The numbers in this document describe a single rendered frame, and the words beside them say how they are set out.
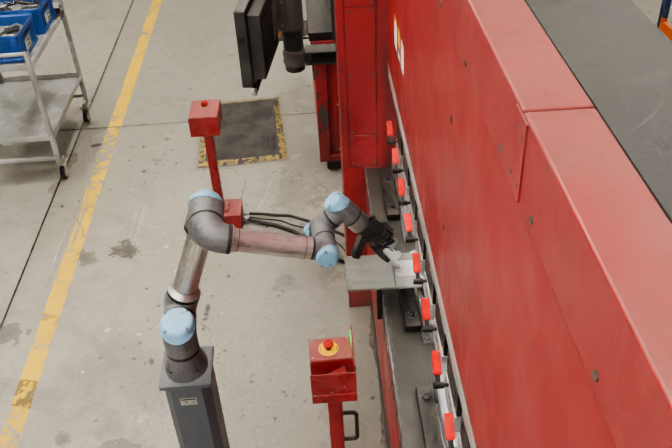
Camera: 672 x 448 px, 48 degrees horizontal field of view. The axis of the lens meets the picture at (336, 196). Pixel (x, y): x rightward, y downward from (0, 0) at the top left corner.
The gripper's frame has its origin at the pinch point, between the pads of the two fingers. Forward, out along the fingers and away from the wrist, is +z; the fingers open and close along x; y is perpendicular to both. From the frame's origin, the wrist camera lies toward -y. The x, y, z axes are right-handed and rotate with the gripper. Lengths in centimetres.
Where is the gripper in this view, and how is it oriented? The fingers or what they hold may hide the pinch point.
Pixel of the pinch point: (394, 259)
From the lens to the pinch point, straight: 271.8
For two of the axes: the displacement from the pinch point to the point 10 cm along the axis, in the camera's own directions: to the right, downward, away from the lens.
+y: 7.4, -5.7, -3.7
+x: -0.5, -5.8, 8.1
